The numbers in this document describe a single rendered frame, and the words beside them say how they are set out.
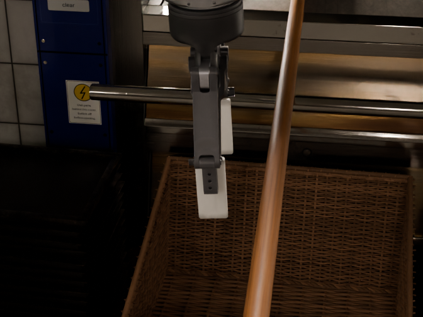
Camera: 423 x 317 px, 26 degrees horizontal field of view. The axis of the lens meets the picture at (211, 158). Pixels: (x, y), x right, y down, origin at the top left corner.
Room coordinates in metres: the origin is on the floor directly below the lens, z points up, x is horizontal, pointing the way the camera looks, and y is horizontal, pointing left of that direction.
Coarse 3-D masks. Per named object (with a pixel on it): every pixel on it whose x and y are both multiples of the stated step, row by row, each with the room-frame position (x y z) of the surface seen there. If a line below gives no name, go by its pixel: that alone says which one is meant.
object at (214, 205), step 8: (224, 160) 0.80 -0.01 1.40; (224, 168) 0.80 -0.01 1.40; (200, 176) 0.80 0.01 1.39; (224, 176) 0.80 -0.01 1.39; (200, 184) 0.80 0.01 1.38; (224, 184) 0.80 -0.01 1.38; (200, 192) 0.80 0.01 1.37; (224, 192) 0.80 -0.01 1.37; (200, 200) 0.80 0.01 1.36; (208, 200) 0.80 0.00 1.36; (216, 200) 0.80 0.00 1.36; (224, 200) 0.80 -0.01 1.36; (200, 208) 0.80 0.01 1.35; (208, 208) 0.80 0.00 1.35; (216, 208) 0.80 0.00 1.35; (224, 208) 0.80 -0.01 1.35; (200, 216) 0.80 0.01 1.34; (208, 216) 0.80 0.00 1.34; (216, 216) 0.80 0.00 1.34; (224, 216) 0.80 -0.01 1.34
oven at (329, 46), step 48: (144, 0) 1.89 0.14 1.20; (144, 48) 1.87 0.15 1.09; (240, 48) 1.83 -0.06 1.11; (336, 48) 1.80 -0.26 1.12; (384, 48) 1.79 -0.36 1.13; (144, 144) 1.86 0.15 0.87; (192, 144) 1.84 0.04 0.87; (240, 144) 1.83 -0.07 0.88; (336, 144) 1.80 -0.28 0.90; (384, 144) 1.78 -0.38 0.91; (144, 192) 1.86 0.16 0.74
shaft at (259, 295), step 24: (288, 24) 1.73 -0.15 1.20; (288, 48) 1.59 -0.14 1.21; (288, 72) 1.48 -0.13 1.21; (288, 96) 1.38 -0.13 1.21; (288, 120) 1.30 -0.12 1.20; (288, 144) 1.24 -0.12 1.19; (264, 192) 1.08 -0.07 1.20; (264, 216) 1.01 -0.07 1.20; (264, 240) 0.96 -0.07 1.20; (264, 264) 0.91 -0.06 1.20; (264, 288) 0.86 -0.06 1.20; (264, 312) 0.82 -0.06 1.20
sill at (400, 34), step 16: (144, 16) 1.86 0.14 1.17; (160, 16) 1.85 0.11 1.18; (256, 16) 1.84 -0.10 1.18; (272, 16) 1.84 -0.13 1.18; (304, 16) 1.84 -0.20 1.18; (320, 16) 1.84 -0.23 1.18; (336, 16) 1.84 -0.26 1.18; (352, 16) 1.84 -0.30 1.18; (368, 16) 1.84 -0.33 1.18; (384, 16) 1.84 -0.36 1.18; (256, 32) 1.82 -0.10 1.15; (272, 32) 1.82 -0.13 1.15; (304, 32) 1.81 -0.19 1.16; (320, 32) 1.81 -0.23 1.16; (336, 32) 1.80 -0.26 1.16; (352, 32) 1.80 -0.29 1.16; (368, 32) 1.79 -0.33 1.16; (384, 32) 1.79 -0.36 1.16; (400, 32) 1.78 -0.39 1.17; (416, 32) 1.78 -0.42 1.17
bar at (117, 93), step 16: (96, 96) 1.49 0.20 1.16; (112, 96) 1.48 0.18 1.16; (128, 96) 1.48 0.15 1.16; (144, 96) 1.48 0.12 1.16; (160, 96) 1.47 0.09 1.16; (176, 96) 1.47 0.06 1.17; (240, 96) 1.46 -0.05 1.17; (256, 96) 1.46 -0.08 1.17; (272, 96) 1.45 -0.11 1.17; (304, 96) 1.45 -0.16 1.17; (320, 96) 1.45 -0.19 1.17; (304, 112) 1.44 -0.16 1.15; (320, 112) 1.44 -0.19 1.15; (336, 112) 1.43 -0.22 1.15; (352, 112) 1.43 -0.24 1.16; (368, 112) 1.42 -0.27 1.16; (384, 112) 1.42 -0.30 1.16; (400, 112) 1.42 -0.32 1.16; (416, 112) 1.41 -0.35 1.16
